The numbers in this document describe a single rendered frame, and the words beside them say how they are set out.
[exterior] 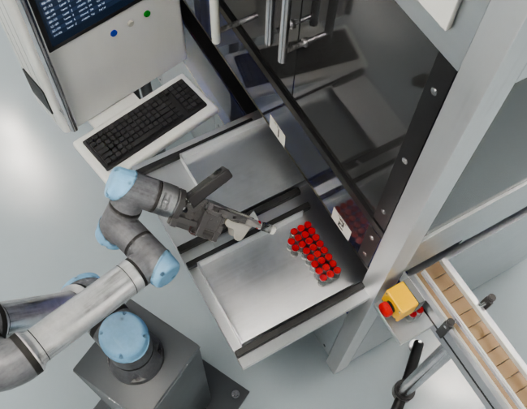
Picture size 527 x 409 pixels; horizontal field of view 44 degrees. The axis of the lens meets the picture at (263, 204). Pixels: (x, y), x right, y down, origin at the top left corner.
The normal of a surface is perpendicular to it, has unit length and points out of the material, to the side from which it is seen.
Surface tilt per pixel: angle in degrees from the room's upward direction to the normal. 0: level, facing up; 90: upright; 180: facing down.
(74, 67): 90
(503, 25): 90
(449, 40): 90
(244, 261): 0
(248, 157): 0
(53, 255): 0
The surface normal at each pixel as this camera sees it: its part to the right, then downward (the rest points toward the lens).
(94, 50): 0.65, 0.68
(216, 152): 0.03, -0.46
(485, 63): -0.87, 0.43
